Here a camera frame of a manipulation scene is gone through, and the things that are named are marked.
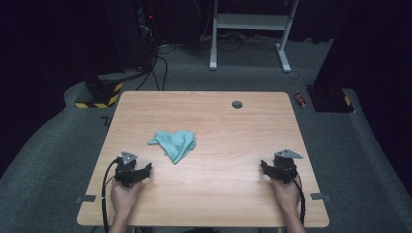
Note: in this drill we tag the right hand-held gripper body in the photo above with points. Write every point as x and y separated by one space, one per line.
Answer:
285 168

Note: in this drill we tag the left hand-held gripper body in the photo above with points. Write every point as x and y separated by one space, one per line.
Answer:
127 171

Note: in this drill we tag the person's left hand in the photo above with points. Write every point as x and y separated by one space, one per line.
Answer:
123 197

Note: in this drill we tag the person's right hand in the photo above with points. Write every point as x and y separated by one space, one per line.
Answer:
287 195

